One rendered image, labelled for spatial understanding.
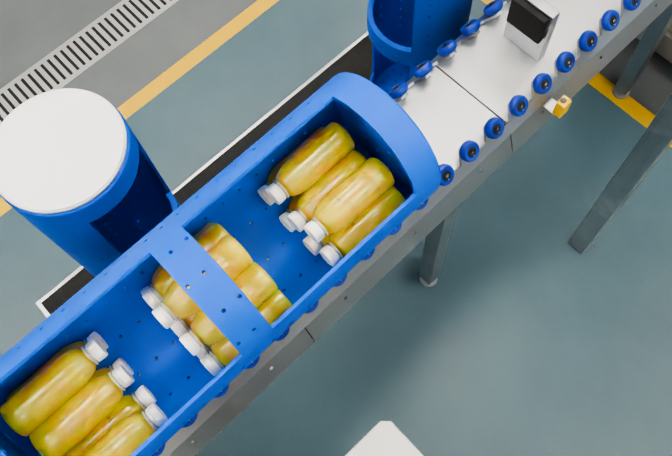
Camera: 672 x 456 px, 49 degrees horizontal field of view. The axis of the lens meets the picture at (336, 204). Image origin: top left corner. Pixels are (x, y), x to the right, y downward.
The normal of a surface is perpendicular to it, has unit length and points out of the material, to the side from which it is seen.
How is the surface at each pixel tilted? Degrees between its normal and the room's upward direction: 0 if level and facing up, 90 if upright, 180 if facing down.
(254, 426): 0
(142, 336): 28
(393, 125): 19
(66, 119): 0
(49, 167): 0
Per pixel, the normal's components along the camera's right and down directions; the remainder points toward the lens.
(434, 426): -0.05, -0.39
